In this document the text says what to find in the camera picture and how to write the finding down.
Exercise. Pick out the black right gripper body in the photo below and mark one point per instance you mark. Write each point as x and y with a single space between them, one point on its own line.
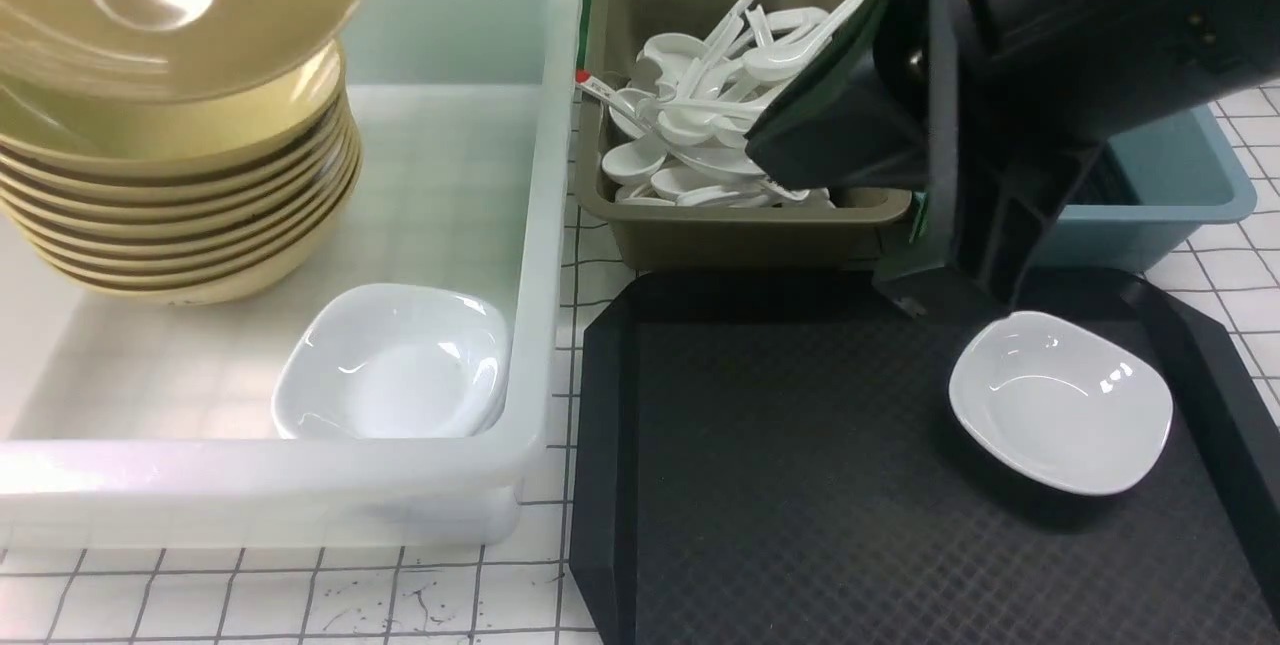
997 110

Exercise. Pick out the small white square dish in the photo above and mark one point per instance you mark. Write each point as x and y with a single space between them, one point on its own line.
1060 405

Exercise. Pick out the yellow noodle bowl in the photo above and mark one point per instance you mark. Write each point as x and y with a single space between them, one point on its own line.
68 46

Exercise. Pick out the teal plastic bin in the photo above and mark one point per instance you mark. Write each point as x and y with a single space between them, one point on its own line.
1148 192

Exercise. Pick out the olive plastic bin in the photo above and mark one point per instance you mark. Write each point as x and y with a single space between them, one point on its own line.
658 238

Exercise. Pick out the pile of white spoons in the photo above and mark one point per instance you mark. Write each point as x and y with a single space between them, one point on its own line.
686 128

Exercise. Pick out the black textured serving tray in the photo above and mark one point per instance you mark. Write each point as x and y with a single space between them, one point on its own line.
770 458

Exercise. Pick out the white dish in tub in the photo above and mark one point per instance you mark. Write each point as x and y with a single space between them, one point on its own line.
389 360

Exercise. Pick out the white grid tablecloth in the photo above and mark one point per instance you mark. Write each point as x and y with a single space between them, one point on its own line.
300 595

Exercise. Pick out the stack of yellow bowls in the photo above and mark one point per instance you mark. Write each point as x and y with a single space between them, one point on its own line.
188 203

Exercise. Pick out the white plastic tub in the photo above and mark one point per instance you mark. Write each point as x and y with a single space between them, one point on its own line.
463 109

